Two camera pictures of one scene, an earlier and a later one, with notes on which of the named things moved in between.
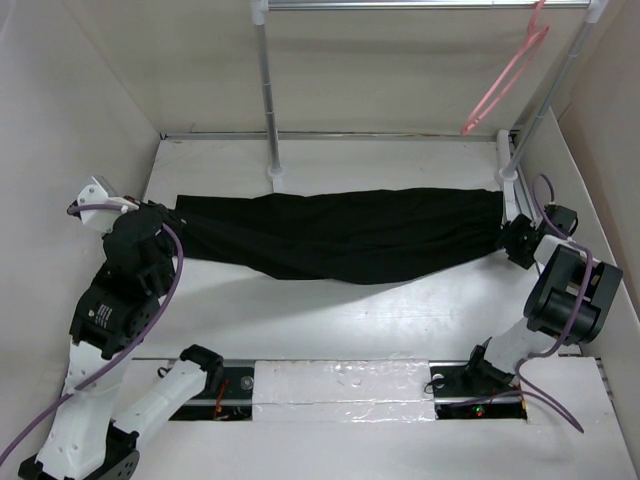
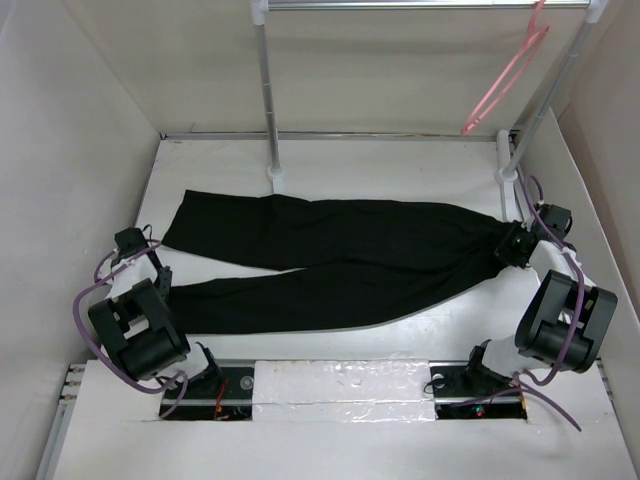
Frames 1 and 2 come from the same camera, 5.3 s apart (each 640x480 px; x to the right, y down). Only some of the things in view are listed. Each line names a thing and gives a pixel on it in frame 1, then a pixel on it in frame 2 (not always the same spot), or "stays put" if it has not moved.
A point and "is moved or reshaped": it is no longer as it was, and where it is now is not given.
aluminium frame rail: [334, 136] stays put
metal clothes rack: [507, 171] stays put
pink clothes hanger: [532, 43] stays put
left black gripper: [174, 220] to [165, 279]
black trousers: [336, 237] is moved or reshaped
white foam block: [346, 390] stays put
